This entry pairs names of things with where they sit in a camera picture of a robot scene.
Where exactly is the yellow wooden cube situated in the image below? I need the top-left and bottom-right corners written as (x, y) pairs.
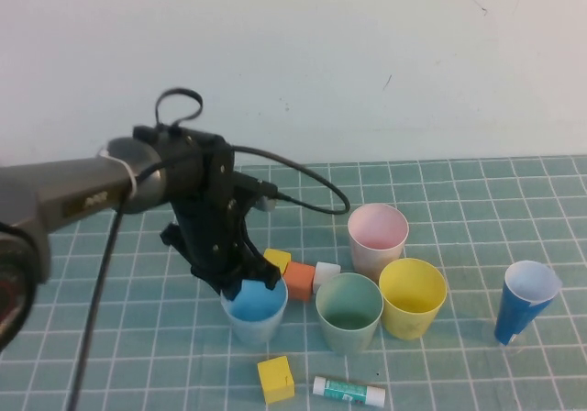
top-left (263, 248), bottom-right (293, 272)
top-left (256, 354), bottom-right (295, 405)

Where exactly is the white green glue stick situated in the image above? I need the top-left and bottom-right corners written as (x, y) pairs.
top-left (312, 374), bottom-right (387, 406)

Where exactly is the black left wrist cable loop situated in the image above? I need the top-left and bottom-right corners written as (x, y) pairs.
top-left (154, 88), bottom-right (204, 130)

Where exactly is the dark blue paper cone cup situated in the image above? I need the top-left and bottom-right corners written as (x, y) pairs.
top-left (493, 259), bottom-right (563, 346)

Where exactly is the green checked tablecloth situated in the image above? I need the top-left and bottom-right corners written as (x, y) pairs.
top-left (0, 154), bottom-right (587, 411)

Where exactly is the white block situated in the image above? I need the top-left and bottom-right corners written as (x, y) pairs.
top-left (313, 261), bottom-right (342, 294)

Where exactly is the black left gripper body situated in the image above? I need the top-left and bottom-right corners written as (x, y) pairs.
top-left (159, 185), bottom-right (282, 294)

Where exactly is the pink plastic cup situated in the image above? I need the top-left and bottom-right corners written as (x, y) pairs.
top-left (347, 203), bottom-right (410, 281)

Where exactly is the light blue plastic cup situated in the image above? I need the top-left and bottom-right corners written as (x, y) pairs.
top-left (219, 278), bottom-right (289, 349)

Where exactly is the green plastic cup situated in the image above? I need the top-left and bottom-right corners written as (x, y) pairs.
top-left (315, 272), bottom-right (384, 355)

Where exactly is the white zip tie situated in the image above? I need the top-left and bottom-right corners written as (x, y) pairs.
top-left (97, 150), bottom-right (139, 197)

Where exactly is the yellow plastic cup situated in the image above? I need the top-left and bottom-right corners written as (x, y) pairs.
top-left (378, 257), bottom-right (449, 341)

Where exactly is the orange wooden block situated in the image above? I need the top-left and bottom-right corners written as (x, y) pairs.
top-left (282, 261), bottom-right (317, 303)

